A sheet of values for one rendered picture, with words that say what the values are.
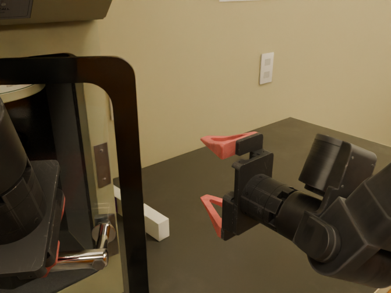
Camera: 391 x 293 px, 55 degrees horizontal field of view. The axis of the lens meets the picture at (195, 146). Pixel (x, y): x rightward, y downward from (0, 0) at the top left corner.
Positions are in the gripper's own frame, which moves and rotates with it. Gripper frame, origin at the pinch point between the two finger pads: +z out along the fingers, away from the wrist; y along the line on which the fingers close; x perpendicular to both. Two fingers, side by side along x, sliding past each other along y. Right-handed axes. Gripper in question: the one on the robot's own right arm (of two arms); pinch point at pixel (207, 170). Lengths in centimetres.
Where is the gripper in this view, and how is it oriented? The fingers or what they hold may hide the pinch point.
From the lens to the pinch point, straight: 54.7
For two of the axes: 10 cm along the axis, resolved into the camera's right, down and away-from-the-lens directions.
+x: -7.6, 2.6, -6.0
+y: 0.0, -9.2, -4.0
